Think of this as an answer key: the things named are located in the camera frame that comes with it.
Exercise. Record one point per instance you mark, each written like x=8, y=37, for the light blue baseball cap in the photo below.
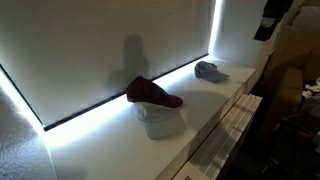
x=208, y=70

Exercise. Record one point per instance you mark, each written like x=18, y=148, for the dark red baseball cap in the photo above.
x=146, y=91

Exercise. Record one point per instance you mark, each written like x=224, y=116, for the white baseball cap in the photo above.
x=160, y=120

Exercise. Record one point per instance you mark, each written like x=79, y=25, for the white slatted radiator panel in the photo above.
x=226, y=133

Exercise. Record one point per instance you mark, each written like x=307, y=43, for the beige upholstered armchair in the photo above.
x=289, y=88

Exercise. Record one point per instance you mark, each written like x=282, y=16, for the black device hanging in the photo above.
x=270, y=20

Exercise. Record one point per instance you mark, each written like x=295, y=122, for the white crumpled cloth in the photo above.
x=311, y=88

